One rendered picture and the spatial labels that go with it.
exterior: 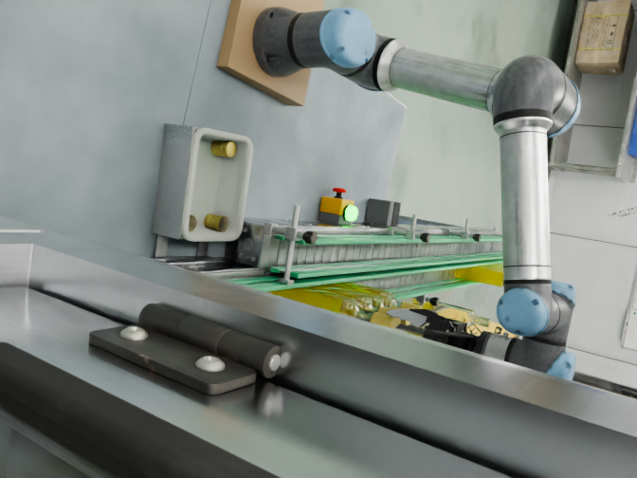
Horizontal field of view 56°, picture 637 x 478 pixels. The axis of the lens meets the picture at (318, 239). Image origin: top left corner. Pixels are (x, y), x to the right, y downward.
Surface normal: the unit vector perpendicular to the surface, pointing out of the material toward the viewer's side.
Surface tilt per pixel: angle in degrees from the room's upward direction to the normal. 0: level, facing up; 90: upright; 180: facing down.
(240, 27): 5
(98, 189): 0
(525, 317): 94
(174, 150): 90
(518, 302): 94
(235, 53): 5
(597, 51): 88
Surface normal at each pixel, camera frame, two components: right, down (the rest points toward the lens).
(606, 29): -0.50, -0.06
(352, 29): 0.71, 0.13
